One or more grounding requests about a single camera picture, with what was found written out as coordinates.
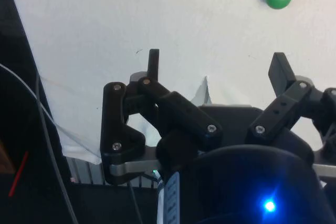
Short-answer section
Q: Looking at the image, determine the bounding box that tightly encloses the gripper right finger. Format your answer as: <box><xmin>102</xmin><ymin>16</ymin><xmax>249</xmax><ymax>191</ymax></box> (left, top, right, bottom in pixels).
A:
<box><xmin>245</xmin><ymin>52</ymin><xmax>336</xmax><ymax>156</ymax></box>

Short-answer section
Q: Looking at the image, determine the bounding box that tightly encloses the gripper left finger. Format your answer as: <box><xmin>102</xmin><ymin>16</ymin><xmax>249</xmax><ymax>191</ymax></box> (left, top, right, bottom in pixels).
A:
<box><xmin>100</xmin><ymin>48</ymin><xmax>224</xmax><ymax>186</ymax></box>

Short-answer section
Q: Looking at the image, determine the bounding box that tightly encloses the grey cable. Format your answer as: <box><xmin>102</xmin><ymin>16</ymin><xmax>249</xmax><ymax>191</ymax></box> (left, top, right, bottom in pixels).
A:
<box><xmin>36</xmin><ymin>76</ymin><xmax>79</xmax><ymax>224</ymax></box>

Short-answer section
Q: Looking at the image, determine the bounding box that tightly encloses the white cable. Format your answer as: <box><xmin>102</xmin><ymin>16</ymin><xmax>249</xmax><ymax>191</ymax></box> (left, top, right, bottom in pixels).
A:
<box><xmin>0</xmin><ymin>64</ymin><xmax>59</xmax><ymax>127</ymax></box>

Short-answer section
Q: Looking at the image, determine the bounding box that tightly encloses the red cable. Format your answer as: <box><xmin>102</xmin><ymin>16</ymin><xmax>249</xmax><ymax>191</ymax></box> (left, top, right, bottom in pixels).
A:
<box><xmin>8</xmin><ymin>151</ymin><xmax>29</xmax><ymax>198</ymax></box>

